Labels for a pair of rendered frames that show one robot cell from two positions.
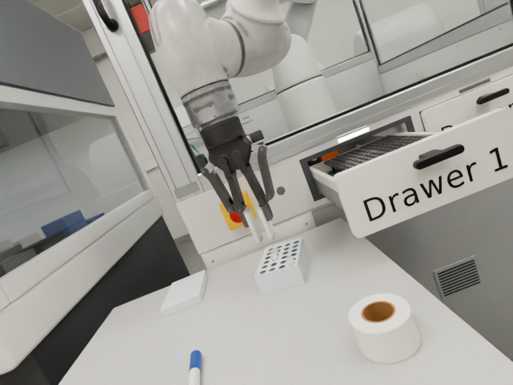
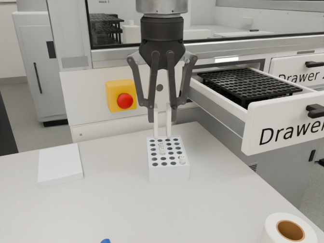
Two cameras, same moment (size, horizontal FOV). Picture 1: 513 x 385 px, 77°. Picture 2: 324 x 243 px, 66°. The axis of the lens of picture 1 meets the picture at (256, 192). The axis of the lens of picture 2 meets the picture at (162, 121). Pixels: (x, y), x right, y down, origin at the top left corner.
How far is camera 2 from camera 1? 26 cm
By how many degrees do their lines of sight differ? 26
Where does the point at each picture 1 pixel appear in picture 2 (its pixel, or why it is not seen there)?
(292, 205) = (164, 101)
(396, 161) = (294, 105)
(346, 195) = (255, 122)
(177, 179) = (68, 47)
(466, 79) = (304, 45)
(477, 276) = not seen: hidden behind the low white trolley
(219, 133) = (168, 30)
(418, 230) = (236, 140)
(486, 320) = not seen: hidden behind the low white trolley
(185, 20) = not seen: outside the picture
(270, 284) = (160, 176)
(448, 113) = (287, 66)
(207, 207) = (90, 84)
